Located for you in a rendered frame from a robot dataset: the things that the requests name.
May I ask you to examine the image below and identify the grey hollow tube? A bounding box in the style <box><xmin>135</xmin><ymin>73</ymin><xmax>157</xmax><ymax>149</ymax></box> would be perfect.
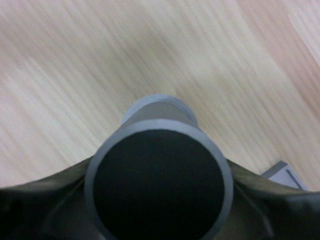
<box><xmin>84</xmin><ymin>94</ymin><xmax>234</xmax><ymax>240</ymax></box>

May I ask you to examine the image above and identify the light grey shallow tray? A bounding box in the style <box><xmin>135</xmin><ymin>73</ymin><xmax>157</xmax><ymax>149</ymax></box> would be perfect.
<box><xmin>260</xmin><ymin>159</ymin><xmax>308</xmax><ymax>190</ymax></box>

